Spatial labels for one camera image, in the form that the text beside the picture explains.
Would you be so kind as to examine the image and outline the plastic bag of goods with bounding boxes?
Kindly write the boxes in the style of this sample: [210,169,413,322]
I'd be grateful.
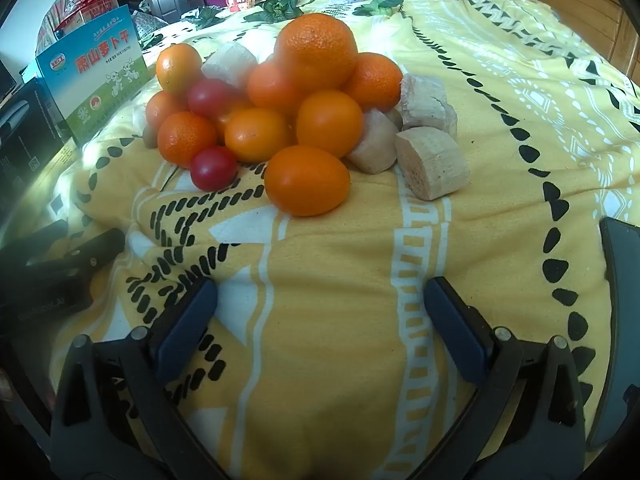
[37,0,132,43]

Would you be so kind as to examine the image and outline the beige porous root chunk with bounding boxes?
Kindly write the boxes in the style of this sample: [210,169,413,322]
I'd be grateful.
[394,126,471,202]
[398,73,448,131]

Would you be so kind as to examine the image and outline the yellow patterned blanket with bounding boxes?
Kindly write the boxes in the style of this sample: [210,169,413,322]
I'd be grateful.
[47,0,640,480]

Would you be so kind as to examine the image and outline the wooden headboard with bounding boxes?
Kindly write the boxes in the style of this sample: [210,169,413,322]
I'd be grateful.
[525,0,640,91]

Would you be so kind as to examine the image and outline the red cherry tomato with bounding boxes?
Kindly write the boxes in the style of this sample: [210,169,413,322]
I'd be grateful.
[187,78,236,120]
[190,146,239,192]

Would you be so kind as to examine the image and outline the blue and green carton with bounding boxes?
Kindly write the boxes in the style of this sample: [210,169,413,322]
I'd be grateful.
[34,4,148,148]

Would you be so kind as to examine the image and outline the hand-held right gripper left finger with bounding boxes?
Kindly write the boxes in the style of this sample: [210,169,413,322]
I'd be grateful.
[50,277,231,480]

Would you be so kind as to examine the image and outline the pile of oranges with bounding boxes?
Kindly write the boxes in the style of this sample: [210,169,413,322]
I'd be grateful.
[145,12,404,218]

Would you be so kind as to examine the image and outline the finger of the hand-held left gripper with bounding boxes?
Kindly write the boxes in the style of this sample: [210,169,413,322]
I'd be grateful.
[0,220,69,269]
[27,228,126,281]

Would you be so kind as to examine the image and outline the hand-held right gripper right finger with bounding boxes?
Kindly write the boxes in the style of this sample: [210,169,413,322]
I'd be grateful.
[407,276,591,480]

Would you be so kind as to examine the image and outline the black box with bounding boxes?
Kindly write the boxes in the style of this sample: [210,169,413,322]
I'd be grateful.
[0,76,81,196]

